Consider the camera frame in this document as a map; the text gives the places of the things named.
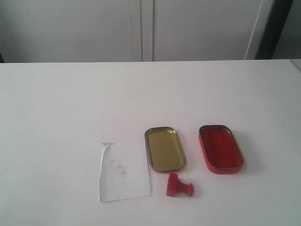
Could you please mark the white paper sheet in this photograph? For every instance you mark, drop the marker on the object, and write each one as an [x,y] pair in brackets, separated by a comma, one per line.
[124,172]

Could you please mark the red stamp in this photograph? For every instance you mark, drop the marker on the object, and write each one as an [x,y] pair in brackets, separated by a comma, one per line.
[174,186]

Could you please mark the red ink pad tin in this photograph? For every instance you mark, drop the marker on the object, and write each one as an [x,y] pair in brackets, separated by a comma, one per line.
[220,149]

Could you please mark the gold tin lid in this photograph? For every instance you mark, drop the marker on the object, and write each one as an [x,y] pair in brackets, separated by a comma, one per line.
[164,149]

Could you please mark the white cabinet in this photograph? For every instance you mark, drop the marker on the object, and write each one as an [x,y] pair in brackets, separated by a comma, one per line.
[34,31]

